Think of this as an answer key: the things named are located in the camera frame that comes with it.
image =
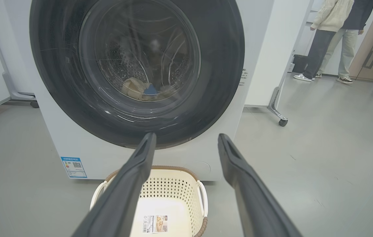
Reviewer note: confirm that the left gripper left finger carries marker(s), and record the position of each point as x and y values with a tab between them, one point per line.
123	197

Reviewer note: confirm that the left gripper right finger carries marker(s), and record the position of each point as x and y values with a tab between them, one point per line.
255	204

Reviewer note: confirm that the cream printed garment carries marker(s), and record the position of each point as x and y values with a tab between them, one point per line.
133	87

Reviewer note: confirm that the blue garment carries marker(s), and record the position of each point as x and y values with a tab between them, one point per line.
151	90

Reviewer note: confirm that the dark round washing machine door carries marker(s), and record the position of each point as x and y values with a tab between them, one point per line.
61	65

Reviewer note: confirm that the basket product sticker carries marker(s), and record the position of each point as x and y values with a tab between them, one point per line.
155	223

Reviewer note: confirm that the cream perforated laundry basket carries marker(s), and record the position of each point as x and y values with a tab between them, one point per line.
173	191

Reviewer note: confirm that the white washing machine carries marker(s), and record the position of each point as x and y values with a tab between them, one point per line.
258	33

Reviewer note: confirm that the blue energy label sticker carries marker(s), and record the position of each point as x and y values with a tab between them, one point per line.
73	167

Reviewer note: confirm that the round filter cover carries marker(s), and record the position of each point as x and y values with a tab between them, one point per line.
204	168

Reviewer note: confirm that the small printed text label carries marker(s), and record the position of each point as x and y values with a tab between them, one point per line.
243	77

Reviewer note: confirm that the black waste bin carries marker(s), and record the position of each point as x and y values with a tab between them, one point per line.
300	63

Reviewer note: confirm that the person in dark top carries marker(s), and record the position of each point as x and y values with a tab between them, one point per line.
349	42

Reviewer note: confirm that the person in cream sweater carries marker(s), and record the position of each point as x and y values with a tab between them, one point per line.
331	13

